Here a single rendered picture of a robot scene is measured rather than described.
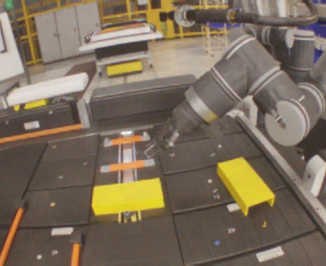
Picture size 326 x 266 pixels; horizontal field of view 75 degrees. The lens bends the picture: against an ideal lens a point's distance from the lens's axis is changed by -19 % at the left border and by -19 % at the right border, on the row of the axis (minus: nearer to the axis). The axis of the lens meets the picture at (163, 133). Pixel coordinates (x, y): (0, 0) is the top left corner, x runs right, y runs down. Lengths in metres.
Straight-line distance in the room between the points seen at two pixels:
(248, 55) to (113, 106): 0.57
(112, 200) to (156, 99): 0.49
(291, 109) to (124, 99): 0.62
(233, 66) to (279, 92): 0.12
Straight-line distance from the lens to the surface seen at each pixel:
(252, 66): 0.56
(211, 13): 0.82
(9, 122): 1.10
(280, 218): 0.55
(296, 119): 0.54
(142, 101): 0.95
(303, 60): 1.51
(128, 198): 0.57
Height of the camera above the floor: 1.40
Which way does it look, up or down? 28 degrees down
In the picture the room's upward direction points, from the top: 7 degrees counter-clockwise
